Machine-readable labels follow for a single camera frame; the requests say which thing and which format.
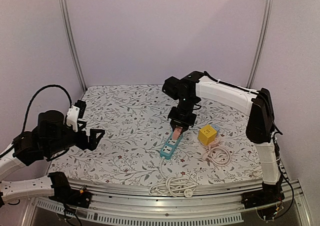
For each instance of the blue plug adapter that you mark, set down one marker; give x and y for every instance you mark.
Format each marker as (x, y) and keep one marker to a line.
(216, 128)

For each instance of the yellow cube socket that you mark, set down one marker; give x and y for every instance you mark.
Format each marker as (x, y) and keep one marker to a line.
(207, 135)

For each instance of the pink round power socket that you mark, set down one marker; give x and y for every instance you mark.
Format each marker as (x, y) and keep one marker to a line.
(215, 142)

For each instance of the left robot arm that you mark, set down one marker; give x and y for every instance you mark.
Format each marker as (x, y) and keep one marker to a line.
(25, 151)

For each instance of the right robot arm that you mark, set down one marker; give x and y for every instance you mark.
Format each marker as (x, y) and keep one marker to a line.
(261, 129)

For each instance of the pink plug adapter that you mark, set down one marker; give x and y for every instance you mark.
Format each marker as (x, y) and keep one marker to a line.
(177, 132)

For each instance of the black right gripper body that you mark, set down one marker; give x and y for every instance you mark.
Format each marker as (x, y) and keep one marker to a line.
(182, 121)

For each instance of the aluminium frame post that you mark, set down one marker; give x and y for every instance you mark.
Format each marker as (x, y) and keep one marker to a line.
(71, 43)
(260, 43)

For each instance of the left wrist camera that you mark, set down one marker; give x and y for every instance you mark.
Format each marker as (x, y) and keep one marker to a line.
(72, 118)

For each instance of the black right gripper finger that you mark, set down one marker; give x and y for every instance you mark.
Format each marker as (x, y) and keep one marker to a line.
(185, 127)
(173, 125)

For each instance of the right aluminium frame post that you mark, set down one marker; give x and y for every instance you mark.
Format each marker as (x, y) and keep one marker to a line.
(260, 43)

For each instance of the left aluminium frame post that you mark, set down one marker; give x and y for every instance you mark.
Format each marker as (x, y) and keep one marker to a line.
(71, 43)

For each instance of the floral patterned table mat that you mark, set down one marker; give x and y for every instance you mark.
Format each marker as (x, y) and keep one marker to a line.
(135, 119)

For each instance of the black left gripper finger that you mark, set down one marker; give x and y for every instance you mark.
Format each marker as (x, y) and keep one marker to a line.
(81, 105)
(94, 138)

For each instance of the teal power strip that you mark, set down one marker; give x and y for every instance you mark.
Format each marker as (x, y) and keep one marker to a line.
(169, 147)

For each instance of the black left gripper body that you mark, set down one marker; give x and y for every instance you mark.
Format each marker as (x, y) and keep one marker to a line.
(60, 144)

